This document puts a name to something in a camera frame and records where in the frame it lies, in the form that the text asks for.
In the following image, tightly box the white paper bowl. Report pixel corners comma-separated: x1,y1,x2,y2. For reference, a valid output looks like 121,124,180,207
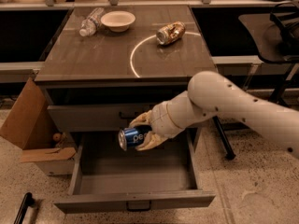
101,11,135,33

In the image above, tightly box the small orange ball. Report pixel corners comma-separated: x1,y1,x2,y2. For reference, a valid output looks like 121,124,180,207
52,133,62,142

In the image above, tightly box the grey drawer cabinet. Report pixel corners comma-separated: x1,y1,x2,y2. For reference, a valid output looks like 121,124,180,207
34,5,219,133

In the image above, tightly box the clear plastic water bottle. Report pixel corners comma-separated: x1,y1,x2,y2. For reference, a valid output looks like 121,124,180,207
79,7,104,36

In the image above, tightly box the closed grey top drawer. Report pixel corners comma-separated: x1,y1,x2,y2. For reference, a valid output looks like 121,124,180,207
48,103,154,133

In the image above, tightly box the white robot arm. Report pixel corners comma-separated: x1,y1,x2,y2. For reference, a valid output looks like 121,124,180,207
130,71,299,158

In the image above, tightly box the open grey middle drawer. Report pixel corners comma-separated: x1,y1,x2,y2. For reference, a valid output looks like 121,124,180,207
55,130,215,214

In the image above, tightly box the black chair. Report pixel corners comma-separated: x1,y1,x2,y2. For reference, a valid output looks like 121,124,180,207
238,2,299,106

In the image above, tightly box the black bar on floor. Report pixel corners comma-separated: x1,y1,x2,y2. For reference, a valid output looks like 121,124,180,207
13,192,35,224

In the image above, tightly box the gold soda can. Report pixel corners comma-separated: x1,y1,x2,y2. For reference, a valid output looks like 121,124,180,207
156,21,186,46

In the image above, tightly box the blue pepsi can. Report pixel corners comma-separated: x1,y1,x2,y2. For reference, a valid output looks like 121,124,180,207
118,125,151,150

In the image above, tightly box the brown cardboard box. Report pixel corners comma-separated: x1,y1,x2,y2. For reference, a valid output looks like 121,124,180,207
0,78,76,175

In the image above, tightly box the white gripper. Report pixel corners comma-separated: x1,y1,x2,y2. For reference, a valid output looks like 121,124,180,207
129,102,182,151

